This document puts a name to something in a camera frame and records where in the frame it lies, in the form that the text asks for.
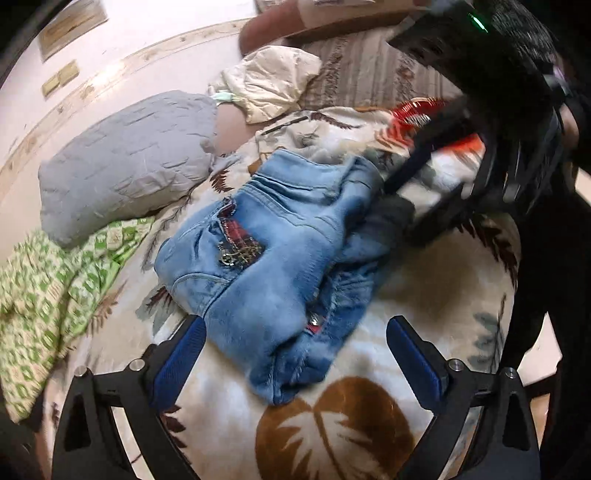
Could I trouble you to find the blue denim jeans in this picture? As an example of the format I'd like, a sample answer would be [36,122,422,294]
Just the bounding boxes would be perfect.
[154,150,415,405]

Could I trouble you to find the red glass bowl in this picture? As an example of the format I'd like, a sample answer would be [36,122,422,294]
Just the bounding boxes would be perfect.
[375,95,485,155]

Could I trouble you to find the striped sofa seat cover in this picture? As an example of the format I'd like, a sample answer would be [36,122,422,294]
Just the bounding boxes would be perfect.
[298,28,461,110]

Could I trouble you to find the leaf patterned beige blanket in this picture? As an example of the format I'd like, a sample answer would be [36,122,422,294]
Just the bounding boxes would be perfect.
[41,107,520,479]

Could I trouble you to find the green checkered quilt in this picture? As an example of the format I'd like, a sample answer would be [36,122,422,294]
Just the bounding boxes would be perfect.
[1,217,154,423]

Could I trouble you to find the brown sofa backrest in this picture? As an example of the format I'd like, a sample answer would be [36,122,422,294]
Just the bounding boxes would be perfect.
[238,0,431,55]

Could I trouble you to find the cream crumpled cloth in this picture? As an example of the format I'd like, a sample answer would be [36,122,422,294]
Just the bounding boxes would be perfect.
[207,45,322,124]

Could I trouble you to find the grey pillow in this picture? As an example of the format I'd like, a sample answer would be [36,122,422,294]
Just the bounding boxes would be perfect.
[38,91,217,248]

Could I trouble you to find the brass wall switch plates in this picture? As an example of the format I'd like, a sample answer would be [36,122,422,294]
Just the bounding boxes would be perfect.
[41,60,80,99]

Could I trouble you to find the framed wall picture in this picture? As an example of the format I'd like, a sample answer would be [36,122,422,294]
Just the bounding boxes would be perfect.
[38,0,108,62]

